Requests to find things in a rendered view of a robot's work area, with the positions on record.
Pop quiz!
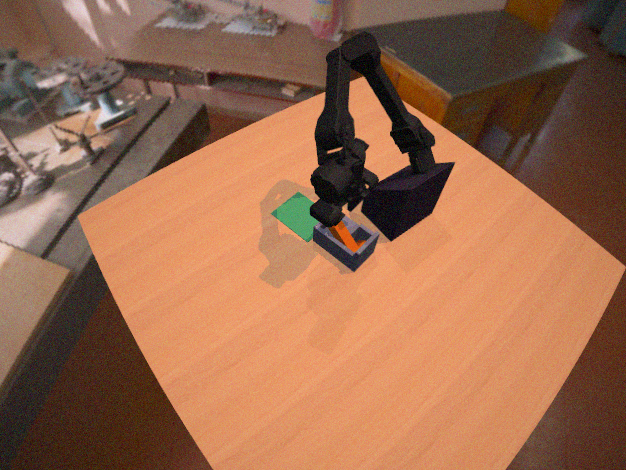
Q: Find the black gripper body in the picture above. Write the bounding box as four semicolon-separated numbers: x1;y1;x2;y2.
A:
310;167;379;228

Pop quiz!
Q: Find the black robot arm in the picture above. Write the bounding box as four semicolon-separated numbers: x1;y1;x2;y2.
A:
310;31;441;204

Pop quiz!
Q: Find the orange l-shaped part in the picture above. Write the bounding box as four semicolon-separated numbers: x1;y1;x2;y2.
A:
328;221;366;253

